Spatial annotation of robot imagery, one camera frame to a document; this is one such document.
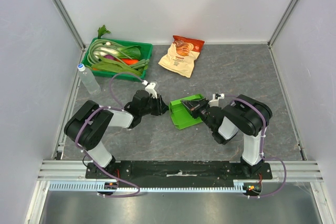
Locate green asparagus bunch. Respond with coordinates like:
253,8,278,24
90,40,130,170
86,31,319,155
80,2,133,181
130,59,149,71

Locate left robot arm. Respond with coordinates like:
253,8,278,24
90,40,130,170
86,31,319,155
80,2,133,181
64,90,169,168

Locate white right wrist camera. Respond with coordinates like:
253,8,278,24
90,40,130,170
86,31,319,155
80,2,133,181
208,93,225,107

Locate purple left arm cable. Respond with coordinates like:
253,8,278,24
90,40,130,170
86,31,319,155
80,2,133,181
75,72,148,198

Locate light blue cable duct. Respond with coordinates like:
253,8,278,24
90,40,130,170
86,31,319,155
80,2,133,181
49,181,260,193

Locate celery leaf sprig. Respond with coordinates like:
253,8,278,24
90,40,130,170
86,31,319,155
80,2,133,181
97,25,111,39

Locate red and cream snack bag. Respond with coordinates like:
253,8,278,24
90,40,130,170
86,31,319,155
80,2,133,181
158,35,205,78

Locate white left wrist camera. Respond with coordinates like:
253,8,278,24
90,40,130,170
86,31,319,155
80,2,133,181
142,80,158,99

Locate green long beans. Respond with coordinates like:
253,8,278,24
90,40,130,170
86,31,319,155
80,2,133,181
87,39,111,65

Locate orange carrot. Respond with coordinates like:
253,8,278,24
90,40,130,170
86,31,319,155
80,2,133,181
121,58,139,65

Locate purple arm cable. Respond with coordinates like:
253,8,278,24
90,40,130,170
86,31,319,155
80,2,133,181
224,95,287,200
75,72,148,198

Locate purple onion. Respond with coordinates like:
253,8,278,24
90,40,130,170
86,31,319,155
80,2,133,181
104,55,115,60

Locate green paper box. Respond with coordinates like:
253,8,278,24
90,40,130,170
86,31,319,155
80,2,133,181
169,94,204,130

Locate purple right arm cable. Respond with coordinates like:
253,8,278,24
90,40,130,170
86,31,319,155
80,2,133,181
224,95,287,200

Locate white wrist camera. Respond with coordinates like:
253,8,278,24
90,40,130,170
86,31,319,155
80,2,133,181
142,80,158,99
208,93,225,107

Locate clear plastic water bottle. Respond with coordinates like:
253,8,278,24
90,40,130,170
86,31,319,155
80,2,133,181
77,63,101,95

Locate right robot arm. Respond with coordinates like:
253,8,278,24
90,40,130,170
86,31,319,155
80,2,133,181
181,93,272,177

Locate bok choy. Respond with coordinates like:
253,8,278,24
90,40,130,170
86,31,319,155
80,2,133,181
93,46,141,60

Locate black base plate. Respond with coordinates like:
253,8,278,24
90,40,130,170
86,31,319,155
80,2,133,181
85,159,272,188

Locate green plastic crate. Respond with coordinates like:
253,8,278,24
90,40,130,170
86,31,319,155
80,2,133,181
82,38,153,81

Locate green leafy vegetable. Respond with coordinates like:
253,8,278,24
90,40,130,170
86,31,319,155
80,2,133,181
91,61,142,76

